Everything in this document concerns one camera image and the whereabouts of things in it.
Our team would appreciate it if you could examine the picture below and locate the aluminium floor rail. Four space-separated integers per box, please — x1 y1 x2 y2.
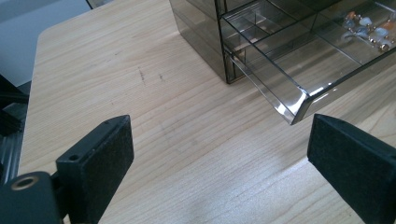
0 130 24 186

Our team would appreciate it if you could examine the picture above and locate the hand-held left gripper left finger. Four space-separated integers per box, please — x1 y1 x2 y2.
55 114 135 224

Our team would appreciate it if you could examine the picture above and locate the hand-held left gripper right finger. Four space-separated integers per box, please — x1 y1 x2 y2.
306 113 396 224

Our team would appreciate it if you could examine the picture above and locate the beaded bracelet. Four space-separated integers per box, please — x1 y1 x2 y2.
340 10 396 53

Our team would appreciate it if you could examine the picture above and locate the smoky clear plastic drawer case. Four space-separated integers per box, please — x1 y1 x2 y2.
169 0 347 85

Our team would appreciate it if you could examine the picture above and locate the black frame brace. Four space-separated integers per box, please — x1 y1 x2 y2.
0 74 31 136

